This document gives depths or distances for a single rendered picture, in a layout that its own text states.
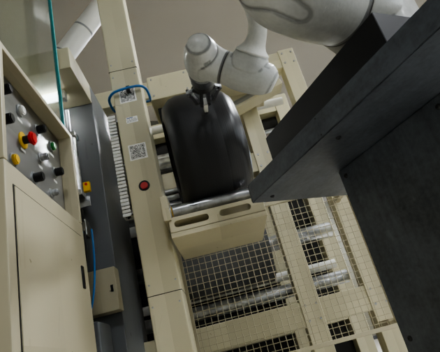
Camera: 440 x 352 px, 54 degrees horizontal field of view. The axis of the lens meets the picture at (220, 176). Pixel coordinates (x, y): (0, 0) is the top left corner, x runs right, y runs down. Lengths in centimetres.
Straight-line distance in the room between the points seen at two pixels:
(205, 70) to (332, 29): 58
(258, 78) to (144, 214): 75
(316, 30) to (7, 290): 80
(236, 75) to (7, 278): 79
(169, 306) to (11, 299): 74
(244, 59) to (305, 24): 53
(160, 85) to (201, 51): 106
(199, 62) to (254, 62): 16
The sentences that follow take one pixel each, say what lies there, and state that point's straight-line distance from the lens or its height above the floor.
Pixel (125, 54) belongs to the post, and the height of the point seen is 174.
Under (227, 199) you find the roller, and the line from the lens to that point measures 163.
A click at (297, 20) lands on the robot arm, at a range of 77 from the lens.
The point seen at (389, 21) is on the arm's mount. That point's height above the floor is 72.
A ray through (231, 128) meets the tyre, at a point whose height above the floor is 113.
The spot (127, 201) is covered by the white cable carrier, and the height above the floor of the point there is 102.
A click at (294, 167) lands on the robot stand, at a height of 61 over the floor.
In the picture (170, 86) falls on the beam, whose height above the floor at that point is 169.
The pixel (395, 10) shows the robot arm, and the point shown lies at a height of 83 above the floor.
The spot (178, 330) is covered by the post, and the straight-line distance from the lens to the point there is 162.
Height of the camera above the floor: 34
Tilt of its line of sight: 23 degrees up
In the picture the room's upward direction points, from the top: 15 degrees counter-clockwise
